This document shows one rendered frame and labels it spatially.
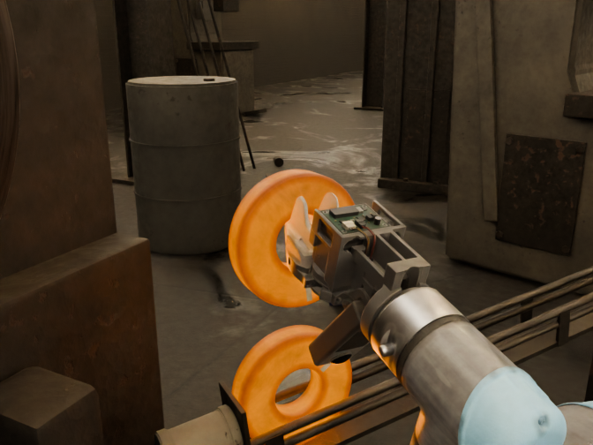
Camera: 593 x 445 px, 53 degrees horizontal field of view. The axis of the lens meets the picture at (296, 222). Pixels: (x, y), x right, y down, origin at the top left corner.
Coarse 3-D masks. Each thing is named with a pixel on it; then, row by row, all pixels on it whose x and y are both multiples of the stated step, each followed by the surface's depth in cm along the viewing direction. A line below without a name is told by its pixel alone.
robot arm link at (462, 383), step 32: (448, 320) 47; (416, 352) 46; (448, 352) 44; (480, 352) 44; (416, 384) 46; (448, 384) 43; (480, 384) 42; (512, 384) 42; (448, 416) 43; (480, 416) 41; (512, 416) 40; (544, 416) 40
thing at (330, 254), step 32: (320, 224) 56; (352, 224) 55; (384, 224) 56; (320, 256) 58; (352, 256) 54; (384, 256) 53; (416, 256) 52; (320, 288) 59; (352, 288) 56; (384, 288) 51
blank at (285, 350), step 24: (288, 336) 72; (312, 336) 72; (264, 360) 70; (288, 360) 72; (312, 360) 73; (240, 384) 71; (264, 384) 71; (312, 384) 77; (336, 384) 76; (264, 408) 72; (288, 408) 76; (312, 408) 76; (264, 432) 73
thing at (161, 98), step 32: (128, 96) 304; (160, 96) 290; (192, 96) 291; (224, 96) 302; (160, 128) 295; (192, 128) 295; (224, 128) 306; (160, 160) 300; (192, 160) 300; (224, 160) 310; (160, 192) 306; (192, 192) 305; (224, 192) 315; (160, 224) 311; (192, 224) 310; (224, 224) 319
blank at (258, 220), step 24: (264, 192) 64; (288, 192) 65; (312, 192) 66; (336, 192) 68; (240, 216) 64; (264, 216) 64; (288, 216) 65; (240, 240) 64; (264, 240) 65; (240, 264) 64; (264, 264) 65; (264, 288) 66; (288, 288) 68
